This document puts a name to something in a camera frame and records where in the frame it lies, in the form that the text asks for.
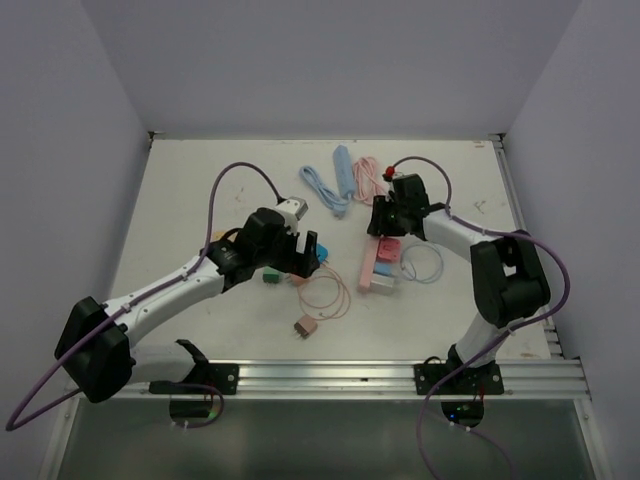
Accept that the light blue power strip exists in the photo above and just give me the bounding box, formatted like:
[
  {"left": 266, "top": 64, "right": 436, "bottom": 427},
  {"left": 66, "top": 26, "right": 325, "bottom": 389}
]
[{"left": 298, "top": 144, "right": 356, "bottom": 220}]

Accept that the lilac thin cable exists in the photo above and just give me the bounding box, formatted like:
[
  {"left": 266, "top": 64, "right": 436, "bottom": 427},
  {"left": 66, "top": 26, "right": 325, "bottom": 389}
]
[{"left": 399, "top": 243, "right": 445, "bottom": 285}]

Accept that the pink square charger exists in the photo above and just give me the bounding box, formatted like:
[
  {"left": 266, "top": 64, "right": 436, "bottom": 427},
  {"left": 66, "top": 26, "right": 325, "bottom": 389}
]
[{"left": 376, "top": 237, "right": 402, "bottom": 263}]

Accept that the base mount plate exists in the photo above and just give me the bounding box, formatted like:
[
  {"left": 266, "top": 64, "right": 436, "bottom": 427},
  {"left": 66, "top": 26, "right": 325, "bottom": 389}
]
[
  {"left": 149, "top": 363, "right": 240, "bottom": 396},
  {"left": 412, "top": 357, "right": 503, "bottom": 399}
]

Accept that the blue square charger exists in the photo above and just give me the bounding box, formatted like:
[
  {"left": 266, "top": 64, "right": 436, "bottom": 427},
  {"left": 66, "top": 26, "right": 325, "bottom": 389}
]
[{"left": 316, "top": 243, "right": 329, "bottom": 265}]

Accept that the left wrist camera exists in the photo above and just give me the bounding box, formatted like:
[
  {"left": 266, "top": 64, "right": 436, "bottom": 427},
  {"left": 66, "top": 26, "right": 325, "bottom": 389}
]
[{"left": 276, "top": 196, "right": 308, "bottom": 222}]

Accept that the thin pink charger cable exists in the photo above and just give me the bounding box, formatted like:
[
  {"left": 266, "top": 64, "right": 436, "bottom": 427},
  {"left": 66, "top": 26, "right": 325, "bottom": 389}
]
[{"left": 298, "top": 264, "right": 352, "bottom": 320}]

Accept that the aluminium front rail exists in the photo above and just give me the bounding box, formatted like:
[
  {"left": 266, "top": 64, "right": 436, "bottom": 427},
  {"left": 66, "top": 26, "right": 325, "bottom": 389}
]
[{"left": 114, "top": 358, "right": 591, "bottom": 401}]

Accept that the pink power strip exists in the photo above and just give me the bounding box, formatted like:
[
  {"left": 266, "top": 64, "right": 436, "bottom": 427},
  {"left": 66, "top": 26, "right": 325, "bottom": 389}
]
[{"left": 357, "top": 237, "right": 379, "bottom": 293}]

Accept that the silver white charger block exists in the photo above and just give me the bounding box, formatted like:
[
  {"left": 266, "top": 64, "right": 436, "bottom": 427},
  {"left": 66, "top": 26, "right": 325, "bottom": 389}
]
[{"left": 369, "top": 275, "right": 395, "bottom": 295}]

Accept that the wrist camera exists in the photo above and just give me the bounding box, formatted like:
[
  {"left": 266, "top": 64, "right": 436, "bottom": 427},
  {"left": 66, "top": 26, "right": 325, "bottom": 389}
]
[
  {"left": 276, "top": 196, "right": 308, "bottom": 222},
  {"left": 382, "top": 165, "right": 403, "bottom": 183}
]

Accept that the pink charger plug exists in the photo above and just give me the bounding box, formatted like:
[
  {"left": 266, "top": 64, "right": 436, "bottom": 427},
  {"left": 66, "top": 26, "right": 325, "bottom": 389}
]
[{"left": 287, "top": 274, "right": 307, "bottom": 287}]

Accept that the green plug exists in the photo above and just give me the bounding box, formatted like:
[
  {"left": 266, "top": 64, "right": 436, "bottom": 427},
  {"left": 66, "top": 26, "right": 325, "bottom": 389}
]
[{"left": 262, "top": 267, "right": 282, "bottom": 285}]

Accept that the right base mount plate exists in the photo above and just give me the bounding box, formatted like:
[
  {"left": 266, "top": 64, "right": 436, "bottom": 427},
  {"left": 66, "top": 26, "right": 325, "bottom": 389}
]
[{"left": 412, "top": 357, "right": 503, "bottom": 399}]

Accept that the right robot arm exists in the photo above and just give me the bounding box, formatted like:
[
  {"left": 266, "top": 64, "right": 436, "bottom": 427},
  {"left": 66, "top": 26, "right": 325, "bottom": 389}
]
[{"left": 367, "top": 167, "right": 551, "bottom": 393}]

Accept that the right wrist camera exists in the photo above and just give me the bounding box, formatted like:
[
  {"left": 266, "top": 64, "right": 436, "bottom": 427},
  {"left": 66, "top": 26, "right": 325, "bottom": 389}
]
[{"left": 382, "top": 165, "right": 403, "bottom": 183}]

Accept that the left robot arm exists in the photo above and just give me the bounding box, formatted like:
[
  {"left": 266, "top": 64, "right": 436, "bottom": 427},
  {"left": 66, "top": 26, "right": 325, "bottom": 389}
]
[{"left": 54, "top": 197, "right": 319, "bottom": 403}]

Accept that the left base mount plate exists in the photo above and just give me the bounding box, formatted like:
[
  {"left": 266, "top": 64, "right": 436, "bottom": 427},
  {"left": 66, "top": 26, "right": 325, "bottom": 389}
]
[{"left": 149, "top": 363, "right": 240, "bottom": 396}]

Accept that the brown plug adapter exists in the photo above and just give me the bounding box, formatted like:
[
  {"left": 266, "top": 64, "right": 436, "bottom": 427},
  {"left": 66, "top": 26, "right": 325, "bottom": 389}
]
[{"left": 293, "top": 315, "right": 318, "bottom": 339}]

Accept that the light blue small plug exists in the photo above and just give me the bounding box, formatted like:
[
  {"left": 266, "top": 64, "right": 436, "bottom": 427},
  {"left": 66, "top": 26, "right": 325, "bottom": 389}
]
[{"left": 373, "top": 262, "right": 394, "bottom": 277}]

